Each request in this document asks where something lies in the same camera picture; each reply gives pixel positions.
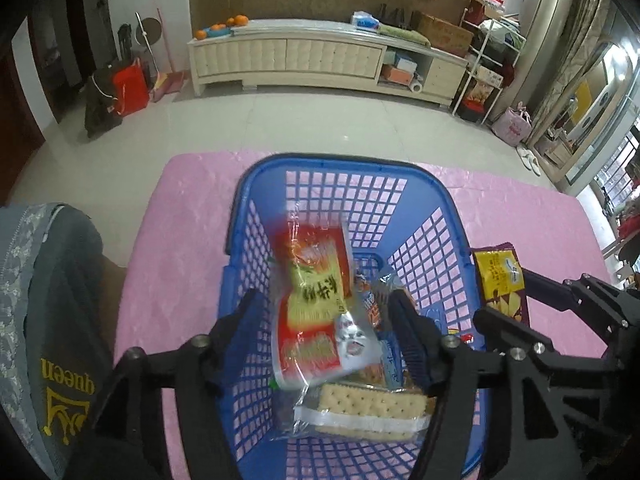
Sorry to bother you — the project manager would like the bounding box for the brown cardboard box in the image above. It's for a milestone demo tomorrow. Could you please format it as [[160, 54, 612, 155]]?
[[415, 11, 475, 58]]

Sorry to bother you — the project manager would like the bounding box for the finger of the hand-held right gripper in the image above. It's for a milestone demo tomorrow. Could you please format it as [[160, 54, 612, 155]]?
[[520, 267, 626, 328], [472, 306, 618, 461]]

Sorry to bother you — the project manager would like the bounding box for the standing air conditioner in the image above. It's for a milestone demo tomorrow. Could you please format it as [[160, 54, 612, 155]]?
[[520, 0, 583, 133]]

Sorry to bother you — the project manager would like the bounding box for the round wall decoration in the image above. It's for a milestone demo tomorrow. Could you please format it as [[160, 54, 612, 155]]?
[[140, 17, 164, 44]]

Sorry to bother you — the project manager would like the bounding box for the black bag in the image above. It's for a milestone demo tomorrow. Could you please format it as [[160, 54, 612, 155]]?
[[84, 67, 123, 139]]

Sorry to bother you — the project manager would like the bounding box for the dark brown door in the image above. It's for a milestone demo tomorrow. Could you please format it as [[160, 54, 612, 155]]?
[[30, 0, 83, 123], [0, 55, 48, 206]]

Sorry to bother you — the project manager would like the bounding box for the purple yellow chip packet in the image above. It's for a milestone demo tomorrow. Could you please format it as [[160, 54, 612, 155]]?
[[472, 242, 528, 326]]

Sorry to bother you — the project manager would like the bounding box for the cracker sandwich packet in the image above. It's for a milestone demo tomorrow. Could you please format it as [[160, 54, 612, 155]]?
[[272, 379, 436, 443]]

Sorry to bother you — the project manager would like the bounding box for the white metal shelf rack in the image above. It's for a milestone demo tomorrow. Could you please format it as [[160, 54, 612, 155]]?
[[450, 7, 526, 126]]

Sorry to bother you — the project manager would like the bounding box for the green cushion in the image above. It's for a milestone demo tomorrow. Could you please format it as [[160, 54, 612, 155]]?
[[378, 24, 431, 45]]

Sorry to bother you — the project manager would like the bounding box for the orange box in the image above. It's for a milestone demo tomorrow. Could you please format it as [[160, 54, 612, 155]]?
[[380, 66, 416, 85]]

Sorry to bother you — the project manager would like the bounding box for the blue plastic basket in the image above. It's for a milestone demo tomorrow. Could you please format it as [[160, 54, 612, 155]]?
[[217, 152, 493, 480]]

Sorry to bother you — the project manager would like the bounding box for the grey patterned chair cushion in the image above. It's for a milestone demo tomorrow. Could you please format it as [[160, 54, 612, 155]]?
[[0, 202, 116, 478]]

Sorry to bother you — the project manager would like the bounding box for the white padded low cabinet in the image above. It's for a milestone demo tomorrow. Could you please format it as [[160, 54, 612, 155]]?
[[187, 19, 471, 108]]

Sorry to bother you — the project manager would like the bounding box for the red snack packet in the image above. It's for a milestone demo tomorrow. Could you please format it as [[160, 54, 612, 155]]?
[[270, 209, 385, 392]]

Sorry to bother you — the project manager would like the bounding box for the pink broom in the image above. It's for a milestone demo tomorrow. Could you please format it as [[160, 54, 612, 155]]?
[[152, 7, 187, 103]]

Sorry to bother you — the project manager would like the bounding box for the red paper bag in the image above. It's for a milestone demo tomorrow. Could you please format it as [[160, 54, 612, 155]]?
[[112, 57, 151, 117]]

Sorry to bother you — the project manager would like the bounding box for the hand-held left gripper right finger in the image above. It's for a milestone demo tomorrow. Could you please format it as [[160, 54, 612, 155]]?
[[387, 290, 583, 480]]

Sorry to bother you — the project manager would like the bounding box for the blue striped snack packet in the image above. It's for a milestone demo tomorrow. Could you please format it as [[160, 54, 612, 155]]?
[[377, 337, 406, 391]]

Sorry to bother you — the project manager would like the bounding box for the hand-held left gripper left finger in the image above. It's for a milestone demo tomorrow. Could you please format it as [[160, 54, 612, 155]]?
[[92, 287, 273, 480]]

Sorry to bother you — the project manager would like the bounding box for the pink quilted table cover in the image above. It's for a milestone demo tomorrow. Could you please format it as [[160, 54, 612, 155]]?
[[112, 150, 618, 480]]

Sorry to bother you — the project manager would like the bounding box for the pink tote bag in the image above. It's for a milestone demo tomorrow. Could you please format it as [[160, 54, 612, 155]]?
[[492, 102, 533, 147]]

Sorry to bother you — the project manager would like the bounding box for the orange snack bar packet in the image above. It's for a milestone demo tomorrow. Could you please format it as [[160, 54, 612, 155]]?
[[352, 255, 396, 333]]

